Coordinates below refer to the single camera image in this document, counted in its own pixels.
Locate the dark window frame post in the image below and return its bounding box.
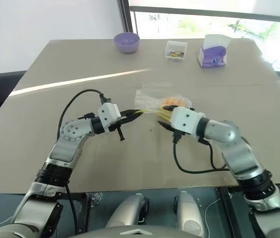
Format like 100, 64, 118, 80
116, 0, 140, 40

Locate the black left shoulder cable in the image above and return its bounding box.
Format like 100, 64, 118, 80
66, 182, 81, 235

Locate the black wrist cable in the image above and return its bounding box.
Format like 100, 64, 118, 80
172, 133, 230, 174
57, 89, 112, 139

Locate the silver left robot leg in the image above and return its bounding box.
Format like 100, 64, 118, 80
105, 193, 150, 228

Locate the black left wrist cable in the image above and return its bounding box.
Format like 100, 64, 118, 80
57, 89, 112, 139

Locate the silver right robot leg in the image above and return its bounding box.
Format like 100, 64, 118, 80
173, 190, 204, 232

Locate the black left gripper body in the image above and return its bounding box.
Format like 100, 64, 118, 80
109, 112, 128, 142

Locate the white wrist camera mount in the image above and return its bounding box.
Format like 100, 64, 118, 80
170, 106, 204, 137
97, 103, 120, 135

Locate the silver robot torso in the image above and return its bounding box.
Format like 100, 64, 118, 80
68, 224, 205, 238

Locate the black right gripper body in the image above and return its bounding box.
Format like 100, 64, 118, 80
171, 131, 187, 144

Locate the purple white tissue box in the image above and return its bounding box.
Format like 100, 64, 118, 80
198, 34, 232, 68

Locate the black table leg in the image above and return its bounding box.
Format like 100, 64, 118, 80
216, 186, 242, 238

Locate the clear box of coloured pins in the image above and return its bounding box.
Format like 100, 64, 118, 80
164, 40, 188, 60

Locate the purple plastic bowl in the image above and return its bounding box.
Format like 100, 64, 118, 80
113, 32, 140, 54

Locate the metal table bracket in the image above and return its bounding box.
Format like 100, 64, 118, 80
89, 192, 104, 209

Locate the thin white floor cable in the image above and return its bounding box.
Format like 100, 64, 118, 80
204, 197, 220, 225

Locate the clear plastic zip bag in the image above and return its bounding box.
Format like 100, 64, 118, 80
134, 88, 196, 120

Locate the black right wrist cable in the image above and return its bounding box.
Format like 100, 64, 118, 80
172, 133, 230, 174

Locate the orange melon bread snack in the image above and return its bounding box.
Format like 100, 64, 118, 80
161, 96, 192, 108

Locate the silver robot leg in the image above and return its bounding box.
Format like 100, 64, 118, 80
173, 190, 204, 232
105, 193, 150, 228

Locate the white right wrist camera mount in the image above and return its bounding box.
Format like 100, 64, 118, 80
170, 106, 204, 137

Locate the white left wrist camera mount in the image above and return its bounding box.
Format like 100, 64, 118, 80
97, 103, 120, 135

